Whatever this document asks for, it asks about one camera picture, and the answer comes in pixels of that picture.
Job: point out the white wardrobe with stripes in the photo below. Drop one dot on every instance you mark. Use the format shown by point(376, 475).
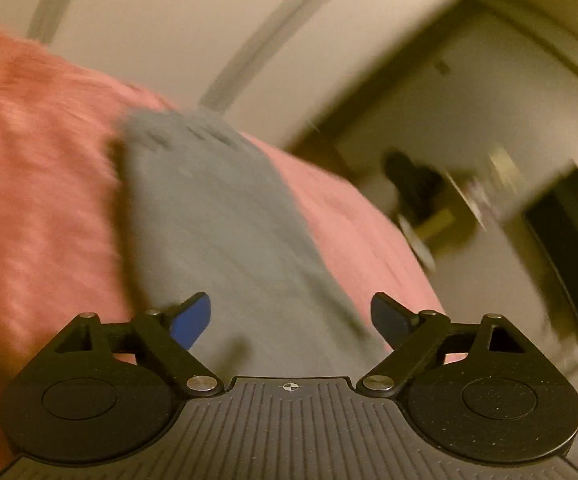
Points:
point(169, 20)

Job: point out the yellow side table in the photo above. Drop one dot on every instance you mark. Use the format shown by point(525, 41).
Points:
point(439, 222)

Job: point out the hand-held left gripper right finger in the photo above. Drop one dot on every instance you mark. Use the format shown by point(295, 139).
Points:
point(389, 317)

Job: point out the grey sweat pants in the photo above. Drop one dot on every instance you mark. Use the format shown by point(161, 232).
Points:
point(219, 235)

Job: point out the black wall television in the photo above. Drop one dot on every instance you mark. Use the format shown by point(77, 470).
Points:
point(569, 250)

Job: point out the pink ribbed blanket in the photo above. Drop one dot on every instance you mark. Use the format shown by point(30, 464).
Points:
point(39, 185)

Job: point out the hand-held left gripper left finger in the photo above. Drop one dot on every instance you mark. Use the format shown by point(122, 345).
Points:
point(194, 317)

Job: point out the black cloth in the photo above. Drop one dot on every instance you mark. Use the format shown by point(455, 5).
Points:
point(411, 182)

